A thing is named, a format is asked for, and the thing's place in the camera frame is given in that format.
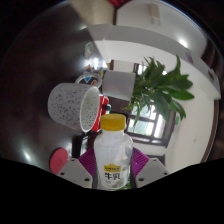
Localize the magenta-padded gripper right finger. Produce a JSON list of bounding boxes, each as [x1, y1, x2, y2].
[[130, 147, 170, 188]]

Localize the red carpeted stairs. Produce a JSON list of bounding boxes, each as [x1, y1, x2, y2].
[[107, 0, 132, 8]]

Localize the flat round red coaster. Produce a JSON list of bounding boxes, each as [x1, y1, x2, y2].
[[49, 147, 70, 175]]

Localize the white speckled mug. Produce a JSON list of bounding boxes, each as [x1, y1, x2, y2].
[[47, 73, 104, 133]]

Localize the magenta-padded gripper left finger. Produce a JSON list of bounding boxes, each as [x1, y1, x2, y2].
[[56, 147, 98, 190]]

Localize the clear bottle with yellow cap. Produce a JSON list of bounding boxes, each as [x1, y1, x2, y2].
[[93, 113, 134, 190]]

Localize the bushy plant in white pot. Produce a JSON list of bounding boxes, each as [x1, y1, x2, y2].
[[101, 54, 195, 127]]

